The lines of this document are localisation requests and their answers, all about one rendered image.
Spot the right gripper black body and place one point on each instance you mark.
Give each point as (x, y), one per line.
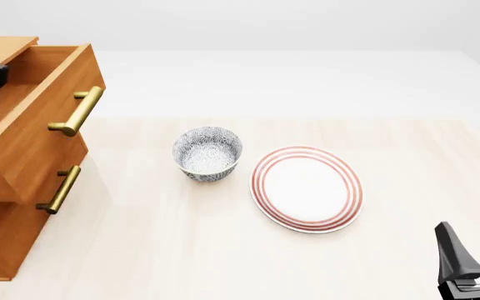
(473, 292)

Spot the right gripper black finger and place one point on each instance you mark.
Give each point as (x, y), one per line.
(454, 256)

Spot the white plate with red rings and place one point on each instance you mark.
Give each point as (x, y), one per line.
(306, 189)

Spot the blue-white patterned bowl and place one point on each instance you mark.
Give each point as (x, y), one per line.
(206, 154)

